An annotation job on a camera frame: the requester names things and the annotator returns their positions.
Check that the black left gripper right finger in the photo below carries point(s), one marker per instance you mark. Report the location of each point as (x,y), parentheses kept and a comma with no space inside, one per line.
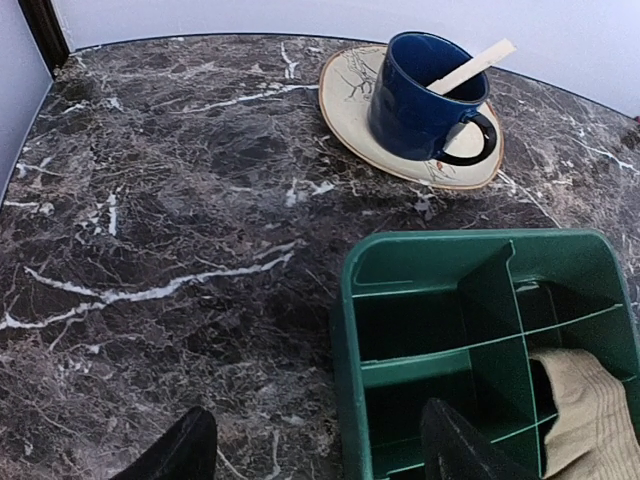
(453,449)

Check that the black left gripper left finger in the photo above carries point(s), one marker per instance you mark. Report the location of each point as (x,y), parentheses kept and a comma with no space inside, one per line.
(187,450)

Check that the green plastic divided tray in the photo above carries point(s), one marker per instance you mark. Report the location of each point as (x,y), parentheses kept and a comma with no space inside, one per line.
(457,315)

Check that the tan brown sock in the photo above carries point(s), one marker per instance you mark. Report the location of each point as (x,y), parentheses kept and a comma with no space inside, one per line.
(593,436)

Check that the blue enamel mug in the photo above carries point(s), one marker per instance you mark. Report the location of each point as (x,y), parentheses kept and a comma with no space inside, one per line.
(411,121)

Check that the cream ceramic saucer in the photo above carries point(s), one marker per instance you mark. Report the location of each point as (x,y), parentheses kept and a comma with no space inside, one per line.
(346,85)

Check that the black left corner post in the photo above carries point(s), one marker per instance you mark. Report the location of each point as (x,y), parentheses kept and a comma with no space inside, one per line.
(46,31)

